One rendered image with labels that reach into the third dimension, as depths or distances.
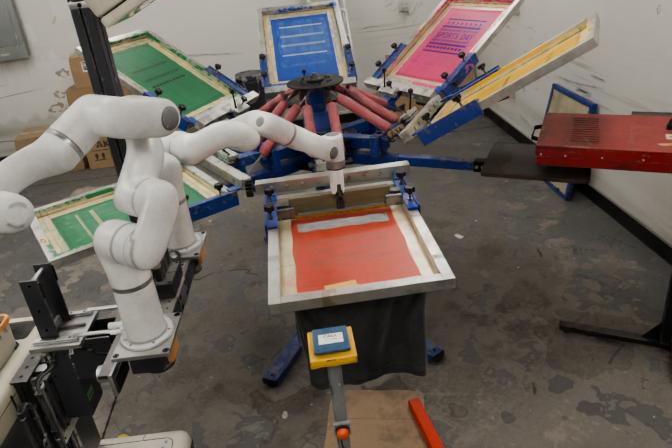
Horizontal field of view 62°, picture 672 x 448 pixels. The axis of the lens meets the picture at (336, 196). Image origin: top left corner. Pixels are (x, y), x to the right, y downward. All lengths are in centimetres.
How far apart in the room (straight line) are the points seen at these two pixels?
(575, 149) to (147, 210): 178
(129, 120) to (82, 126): 9
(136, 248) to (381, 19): 529
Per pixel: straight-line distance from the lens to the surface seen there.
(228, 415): 285
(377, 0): 627
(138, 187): 129
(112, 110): 118
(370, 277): 186
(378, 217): 221
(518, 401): 281
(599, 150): 249
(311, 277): 189
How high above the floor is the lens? 199
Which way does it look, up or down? 25 degrees down
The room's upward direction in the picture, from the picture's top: 6 degrees counter-clockwise
